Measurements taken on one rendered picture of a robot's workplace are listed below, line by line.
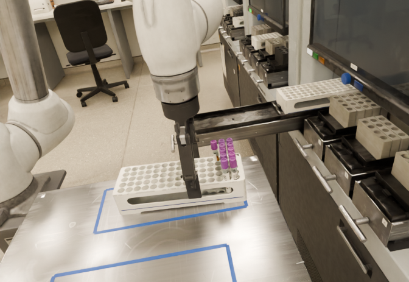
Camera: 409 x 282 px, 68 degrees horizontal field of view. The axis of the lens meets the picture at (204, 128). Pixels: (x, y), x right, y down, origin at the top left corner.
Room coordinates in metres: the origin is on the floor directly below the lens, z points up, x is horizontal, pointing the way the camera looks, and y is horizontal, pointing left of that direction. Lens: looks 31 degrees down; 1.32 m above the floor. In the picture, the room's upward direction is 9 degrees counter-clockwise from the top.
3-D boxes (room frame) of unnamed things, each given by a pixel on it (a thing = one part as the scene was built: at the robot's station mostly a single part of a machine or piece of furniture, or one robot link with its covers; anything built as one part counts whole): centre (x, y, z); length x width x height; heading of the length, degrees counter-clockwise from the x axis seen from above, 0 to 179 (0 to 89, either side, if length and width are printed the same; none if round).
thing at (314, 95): (0.91, -0.42, 0.83); 0.30 x 0.10 x 0.06; 92
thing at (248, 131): (0.91, -0.24, 0.78); 0.73 x 0.14 x 0.09; 92
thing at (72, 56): (3.32, 1.09, 0.52); 0.64 x 0.60 x 1.05; 22
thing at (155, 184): (0.56, 0.07, 0.85); 0.30 x 0.10 x 0.06; 87
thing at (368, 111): (0.76, -0.45, 0.85); 0.12 x 0.02 x 0.06; 2
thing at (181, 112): (0.55, 0.04, 1.03); 0.08 x 0.07 x 0.09; 177
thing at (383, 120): (0.61, -0.46, 0.85); 0.12 x 0.02 x 0.06; 1
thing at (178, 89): (0.55, 0.04, 1.10); 0.09 x 0.09 x 0.06
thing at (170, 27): (0.57, 0.03, 1.21); 0.13 x 0.11 x 0.16; 156
